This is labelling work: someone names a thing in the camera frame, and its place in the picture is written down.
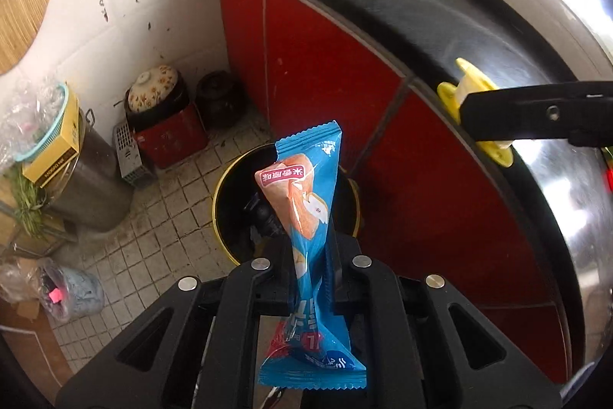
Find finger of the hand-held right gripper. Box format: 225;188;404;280
459;80;613;146

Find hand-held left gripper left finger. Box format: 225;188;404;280
56;241;294;409

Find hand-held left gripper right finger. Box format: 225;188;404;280
329;237;562;409

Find black bin with yellow rim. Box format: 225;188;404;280
212;141;362;268

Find blue snack wrapper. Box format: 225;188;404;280
254;120;369;391

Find yellow plastic spool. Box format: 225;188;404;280
437;57;515;168

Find red cabinet door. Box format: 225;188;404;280
263;0;415;184
354;78;570;386
216;0;266;117

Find stainless steel basin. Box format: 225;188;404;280
517;136;613;391

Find red box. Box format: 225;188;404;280
131;102;209;170

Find grey plastic basket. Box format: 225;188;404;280
112;120;156;189

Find dark brown jar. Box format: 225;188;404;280
195;70;247;129

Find plastic bag with blue cloth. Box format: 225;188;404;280
0;258;105;324

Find large steel stockpot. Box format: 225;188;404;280
48;107;135;232

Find floral lidded crock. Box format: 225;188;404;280
125;64;191;133

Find yellow cardboard box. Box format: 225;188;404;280
21;85;82;189

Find green vegetables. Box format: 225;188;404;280
10;164;53;242

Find teal plastic basket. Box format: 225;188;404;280
12;83;70;163

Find clear plastic bag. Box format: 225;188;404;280
0;74;63;170

